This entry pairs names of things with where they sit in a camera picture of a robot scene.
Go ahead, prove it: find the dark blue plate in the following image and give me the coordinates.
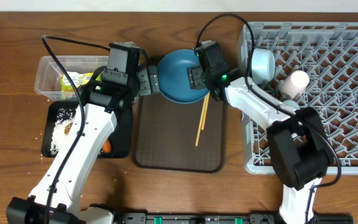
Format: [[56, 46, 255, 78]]
[[157, 49, 209, 104]]

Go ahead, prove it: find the wooden chopstick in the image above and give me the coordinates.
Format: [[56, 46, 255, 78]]
[[201, 93, 210, 130], [195, 97, 206, 147]]

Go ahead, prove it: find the yellow green snack wrapper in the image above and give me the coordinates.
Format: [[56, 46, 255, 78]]
[[60, 72, 93, 100]]

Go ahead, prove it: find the pile of white rice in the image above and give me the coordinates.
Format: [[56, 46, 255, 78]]
[[50, 108, 75, 157]]

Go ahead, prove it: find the orange carrot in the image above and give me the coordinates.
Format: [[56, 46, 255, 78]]
[[102, 140, 112, 153]]

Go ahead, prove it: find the brown mushroom piece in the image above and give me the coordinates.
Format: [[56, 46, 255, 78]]
[[64, 123, 73, 136]]

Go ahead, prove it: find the light blue bowl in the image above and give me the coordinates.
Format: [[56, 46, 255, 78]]
[[251, 49, 275, 85]]

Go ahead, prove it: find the pink cup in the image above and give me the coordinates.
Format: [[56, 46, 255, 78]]
[[280, 70, 310, 100]]

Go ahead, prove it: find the light blue cup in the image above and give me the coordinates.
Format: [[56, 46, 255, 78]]
[[283, 100, 300, 110]]

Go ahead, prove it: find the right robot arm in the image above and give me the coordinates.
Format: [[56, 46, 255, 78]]
[[190, 40, 337, 223]]

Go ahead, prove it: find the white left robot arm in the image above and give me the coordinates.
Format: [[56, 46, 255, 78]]
[[6, 42, 149, 223]]

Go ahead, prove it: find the grey dishwasher rack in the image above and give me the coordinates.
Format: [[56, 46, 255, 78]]
[[237, 22, 358, 175]]

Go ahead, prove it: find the black plastic tray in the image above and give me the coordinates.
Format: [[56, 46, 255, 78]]
[[41, 101, 132, 158]]

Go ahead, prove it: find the brown serving tray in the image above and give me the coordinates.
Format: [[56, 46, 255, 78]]
[[133, 89, 226, 173]]

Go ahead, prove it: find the clear plastic bin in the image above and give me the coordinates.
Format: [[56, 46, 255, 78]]
[[35, 55, 108, 102]]

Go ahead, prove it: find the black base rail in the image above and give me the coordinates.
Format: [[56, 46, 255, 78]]
[[79, 205, 354, 224]]

